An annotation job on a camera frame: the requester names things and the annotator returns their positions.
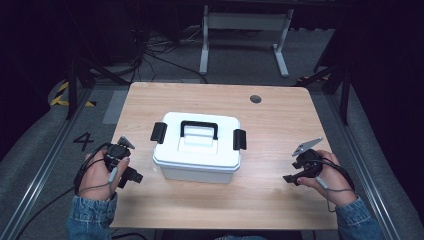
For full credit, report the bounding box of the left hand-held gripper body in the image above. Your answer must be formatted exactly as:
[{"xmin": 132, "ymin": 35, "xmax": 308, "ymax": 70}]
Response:
[{"xmin": 103, "ymin": 134, "xmax": 136, "ymax": 172}]

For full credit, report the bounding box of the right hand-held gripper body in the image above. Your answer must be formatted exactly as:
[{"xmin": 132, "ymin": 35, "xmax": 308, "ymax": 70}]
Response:
[{"xmin": 291, "ymin": 136, "xmax": 324, "ymax": 179}]

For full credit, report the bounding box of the white plastic storage box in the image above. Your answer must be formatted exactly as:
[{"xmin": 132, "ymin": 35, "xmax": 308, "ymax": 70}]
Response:
[{"xmin": 149, "ymin": 111, "xmax": 248, "ymax": 185}]

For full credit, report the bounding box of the person's right hand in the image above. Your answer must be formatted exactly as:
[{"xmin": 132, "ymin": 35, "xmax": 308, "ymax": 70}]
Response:
[{"xmin": 297, "ymin": 149, "xmax": 358, "ymax": 207}]

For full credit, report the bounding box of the person's left hand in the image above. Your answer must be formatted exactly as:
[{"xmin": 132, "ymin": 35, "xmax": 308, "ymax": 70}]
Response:
[{"xmin": 77, "ymin": 151, "xmax": 131, "ymax": 202}]

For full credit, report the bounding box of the black tripod stand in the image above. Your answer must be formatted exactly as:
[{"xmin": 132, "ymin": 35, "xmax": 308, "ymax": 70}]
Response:
[
  {"xmin": 293, "ymin": 61, "xmax": 352, "ymax": 127},
  {"xmin": 64, "ymin": 54, "xmax": 132, "ymax": 121}
]

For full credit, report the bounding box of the grey left wrist cord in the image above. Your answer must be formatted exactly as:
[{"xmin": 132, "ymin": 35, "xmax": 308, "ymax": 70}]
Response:
[{"xmin": 76, "ymin": 165, "xmax": 120, "ymax": 198}]

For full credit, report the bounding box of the grey wrist cord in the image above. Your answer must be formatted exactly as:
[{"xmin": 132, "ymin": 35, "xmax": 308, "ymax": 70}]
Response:
[
  {"xmin": 76, "ymin": 165, "xmax": 120, "ymax": 198},
  {"xmin": 315, "ymin": 176, "xmax": 356, "ymax": 213}
]

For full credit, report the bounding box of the grey right wrist cord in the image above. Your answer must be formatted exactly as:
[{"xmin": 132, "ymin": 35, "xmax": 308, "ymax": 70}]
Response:
[{"xmin": 315, "ymin": 176, "xmax": 356, "ymax": 213}]

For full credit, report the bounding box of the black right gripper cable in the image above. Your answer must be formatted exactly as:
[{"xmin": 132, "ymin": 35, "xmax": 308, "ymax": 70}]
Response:
[{"xmin": 311, "ymin": 157, "xmax": 356, "ymax": 192}]

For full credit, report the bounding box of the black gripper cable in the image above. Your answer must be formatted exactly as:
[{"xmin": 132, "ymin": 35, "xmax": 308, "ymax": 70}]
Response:
[
  {"xmin": 311, "ymin": 157, "xmax": 356, "ymax": 192},
  {"xmin": 14, "ymin": 142, "xmax": 112, "ymax": 240}
]

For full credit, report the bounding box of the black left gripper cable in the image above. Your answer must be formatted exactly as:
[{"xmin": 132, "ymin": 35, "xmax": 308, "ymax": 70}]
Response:
[{"xmin": 14, "ymin": 142, "xmax": 112, "ymax": 240}]

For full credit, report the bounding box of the bundle of black floor cables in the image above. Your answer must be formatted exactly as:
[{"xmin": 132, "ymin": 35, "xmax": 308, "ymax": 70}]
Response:
[{"xmin": 131, "ymin": 13, "xmax": 209, "ymax": 85}]

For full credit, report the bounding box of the white metal stand frame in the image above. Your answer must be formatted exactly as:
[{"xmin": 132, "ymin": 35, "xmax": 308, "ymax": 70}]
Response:
[{"xmin": 198, "ymin": 4, "xmax": 295, "ymax": 79}]

